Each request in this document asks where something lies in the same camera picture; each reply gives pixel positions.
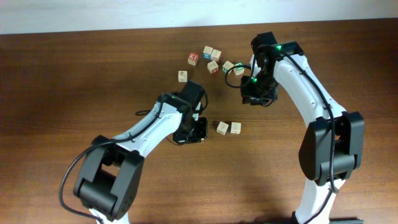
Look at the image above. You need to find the green letter B block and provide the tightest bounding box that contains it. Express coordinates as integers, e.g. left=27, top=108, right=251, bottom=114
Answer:
left=233, top=63, right=245, bottom=75

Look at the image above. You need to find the plain picture wooden block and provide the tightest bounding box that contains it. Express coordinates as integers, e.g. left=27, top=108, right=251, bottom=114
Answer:
left=211, top=49, right=221, bottom=62

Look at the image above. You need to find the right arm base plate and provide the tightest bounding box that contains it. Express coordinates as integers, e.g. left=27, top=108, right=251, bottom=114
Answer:
left=290, top=212, right=364, bottom=224

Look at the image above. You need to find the carrot picture wooden block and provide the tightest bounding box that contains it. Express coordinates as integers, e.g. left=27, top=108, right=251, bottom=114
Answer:
left=178, top=71, right=188, bottom=82

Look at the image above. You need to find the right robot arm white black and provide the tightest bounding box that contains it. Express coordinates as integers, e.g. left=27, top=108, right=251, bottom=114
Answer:
left=239, top=32, right=365, bottom=223

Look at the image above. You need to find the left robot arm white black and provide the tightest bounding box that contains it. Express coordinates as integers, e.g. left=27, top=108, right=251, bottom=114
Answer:
left=73, top=81, right=208, bottom=223

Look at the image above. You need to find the blue sided wooden block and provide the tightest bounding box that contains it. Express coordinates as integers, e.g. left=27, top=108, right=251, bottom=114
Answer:
left=203, top=46, right=213, bottom=60

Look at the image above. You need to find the red number wooden block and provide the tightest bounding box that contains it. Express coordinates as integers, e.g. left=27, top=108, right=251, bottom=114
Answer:
left=187, top=52, right=199, bottom=66

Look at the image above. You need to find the red sided wooden block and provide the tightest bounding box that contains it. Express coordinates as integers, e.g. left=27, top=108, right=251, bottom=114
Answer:
left=207, top=60, right=219, bottom=74

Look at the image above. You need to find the green sided wooden block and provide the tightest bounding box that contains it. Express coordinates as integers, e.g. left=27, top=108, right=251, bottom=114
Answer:
left=222, top=61, right=234, bottom=74

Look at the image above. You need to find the blue edged wooden block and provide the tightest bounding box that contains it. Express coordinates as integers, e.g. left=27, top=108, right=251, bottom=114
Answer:
left=216, top=121, right=229, bottom=135

